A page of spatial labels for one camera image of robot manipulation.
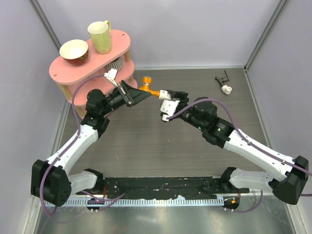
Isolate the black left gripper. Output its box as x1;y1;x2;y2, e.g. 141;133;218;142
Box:
101;80;151;116

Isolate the white PVC elbow fitting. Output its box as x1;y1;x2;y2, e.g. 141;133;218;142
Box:
158;90;171;100

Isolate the orange faucet with chrome knob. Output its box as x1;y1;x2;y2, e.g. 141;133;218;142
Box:
139;76;160;98

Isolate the dark faucet with white elbow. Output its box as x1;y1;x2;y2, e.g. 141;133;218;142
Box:
215;70;232;95

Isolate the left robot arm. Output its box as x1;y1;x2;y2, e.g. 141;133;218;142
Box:
31;81;151;207

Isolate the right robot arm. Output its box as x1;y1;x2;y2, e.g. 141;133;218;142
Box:
160;90;311;205

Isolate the striped grey bowl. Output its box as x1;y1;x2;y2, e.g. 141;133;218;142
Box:
105;57;123;72

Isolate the pink three-tier shelf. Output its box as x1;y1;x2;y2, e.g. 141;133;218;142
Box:
49;30;137;118

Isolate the yellow-green mug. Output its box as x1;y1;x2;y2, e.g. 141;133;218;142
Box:
87;20;112;54

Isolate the red bowl white inside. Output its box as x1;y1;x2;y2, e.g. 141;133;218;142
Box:
59;39;89;66

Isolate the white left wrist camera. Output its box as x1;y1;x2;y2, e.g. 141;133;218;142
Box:
104;68;119;87

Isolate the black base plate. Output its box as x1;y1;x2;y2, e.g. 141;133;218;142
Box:
85;176;250;200

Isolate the slotted cable duct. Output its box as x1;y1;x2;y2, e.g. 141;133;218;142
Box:
41;196;225;207

